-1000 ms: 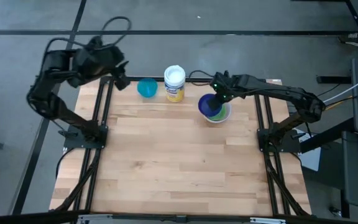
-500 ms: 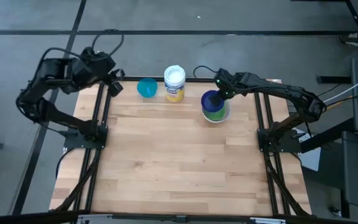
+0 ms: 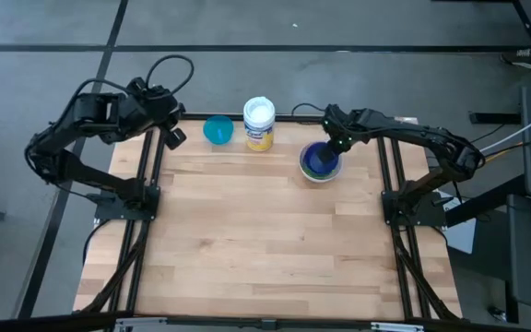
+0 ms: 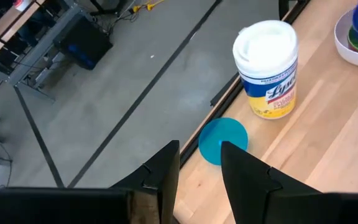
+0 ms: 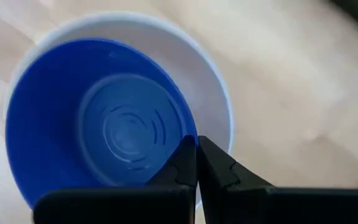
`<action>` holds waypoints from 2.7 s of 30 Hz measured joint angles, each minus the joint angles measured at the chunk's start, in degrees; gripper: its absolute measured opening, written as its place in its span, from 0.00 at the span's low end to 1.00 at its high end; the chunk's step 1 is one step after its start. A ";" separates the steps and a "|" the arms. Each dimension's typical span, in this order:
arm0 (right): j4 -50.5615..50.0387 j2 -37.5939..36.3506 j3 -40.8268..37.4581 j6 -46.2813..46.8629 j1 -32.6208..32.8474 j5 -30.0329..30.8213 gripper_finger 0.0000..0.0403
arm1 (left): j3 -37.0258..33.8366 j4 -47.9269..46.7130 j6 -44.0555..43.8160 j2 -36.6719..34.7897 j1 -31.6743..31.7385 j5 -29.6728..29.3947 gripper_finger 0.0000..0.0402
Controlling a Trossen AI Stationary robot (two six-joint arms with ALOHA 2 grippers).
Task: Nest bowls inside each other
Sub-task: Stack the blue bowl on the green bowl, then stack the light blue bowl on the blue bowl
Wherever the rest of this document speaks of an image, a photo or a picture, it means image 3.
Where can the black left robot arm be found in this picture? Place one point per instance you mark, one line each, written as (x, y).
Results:
(95, 110)

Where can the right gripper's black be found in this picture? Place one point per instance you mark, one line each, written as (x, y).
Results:
(339, 124)

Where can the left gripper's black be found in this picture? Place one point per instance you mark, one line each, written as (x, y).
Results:
(166, 110)

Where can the short black frame bar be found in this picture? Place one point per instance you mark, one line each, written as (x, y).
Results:
(288, 118)

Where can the dark office desk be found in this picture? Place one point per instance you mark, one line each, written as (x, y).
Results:
(523, 240)

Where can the black aluminium table rail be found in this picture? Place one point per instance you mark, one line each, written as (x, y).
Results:
(416, 267)
(399, 267)
(137, 267)
(120, 267)

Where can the blue plastic cup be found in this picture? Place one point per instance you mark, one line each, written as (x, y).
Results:
(215, 131)

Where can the long black frame bar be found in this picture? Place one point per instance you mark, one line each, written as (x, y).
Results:
(201, 323)

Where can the dark blue bowl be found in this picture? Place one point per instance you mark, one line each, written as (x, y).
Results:
(309, 161)

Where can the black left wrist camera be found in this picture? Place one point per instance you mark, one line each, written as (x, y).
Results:
(138, 86)

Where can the white paper sheet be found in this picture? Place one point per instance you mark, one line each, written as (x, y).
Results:
(461, 230)

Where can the silver metal bracket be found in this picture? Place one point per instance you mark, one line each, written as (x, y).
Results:
(141, 323)
(397, 327)

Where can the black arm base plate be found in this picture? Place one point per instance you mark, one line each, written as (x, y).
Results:
(109, 209)
(431, 214)

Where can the Lysol wipes canister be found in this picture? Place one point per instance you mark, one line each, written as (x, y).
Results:
(258, 138)

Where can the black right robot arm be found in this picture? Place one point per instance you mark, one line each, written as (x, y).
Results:
(431, 136)

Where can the green bowl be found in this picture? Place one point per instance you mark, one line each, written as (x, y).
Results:
(310, 175)

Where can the seated person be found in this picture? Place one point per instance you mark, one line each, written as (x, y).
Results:
(519, 57)

